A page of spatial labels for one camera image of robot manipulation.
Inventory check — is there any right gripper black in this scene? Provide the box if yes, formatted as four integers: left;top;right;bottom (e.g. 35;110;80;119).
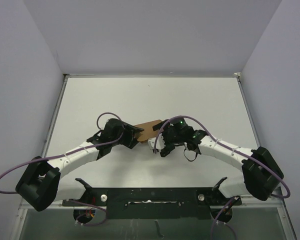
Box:
153;120;185;157

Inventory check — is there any brown cardboard box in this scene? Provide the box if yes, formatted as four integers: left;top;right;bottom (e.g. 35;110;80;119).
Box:
134;120;163;143

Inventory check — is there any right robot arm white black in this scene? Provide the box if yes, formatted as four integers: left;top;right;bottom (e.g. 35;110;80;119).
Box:
147;118;284;205

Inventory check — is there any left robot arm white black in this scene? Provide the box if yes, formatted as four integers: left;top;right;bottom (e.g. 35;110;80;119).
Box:
15;118;143;212

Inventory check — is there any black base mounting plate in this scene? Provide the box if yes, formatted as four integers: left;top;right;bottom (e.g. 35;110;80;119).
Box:
62;178;229;220

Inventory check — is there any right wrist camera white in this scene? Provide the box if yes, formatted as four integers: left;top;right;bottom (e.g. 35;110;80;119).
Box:
147;133;166;153

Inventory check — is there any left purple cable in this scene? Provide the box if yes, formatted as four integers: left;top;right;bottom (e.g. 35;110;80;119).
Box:
0;112;126;228

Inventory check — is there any purple cable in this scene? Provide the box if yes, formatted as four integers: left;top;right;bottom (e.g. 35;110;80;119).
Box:
153;115;291;240
0;112;126;228

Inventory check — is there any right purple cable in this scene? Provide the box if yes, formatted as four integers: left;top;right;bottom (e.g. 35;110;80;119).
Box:
153;115;291;240

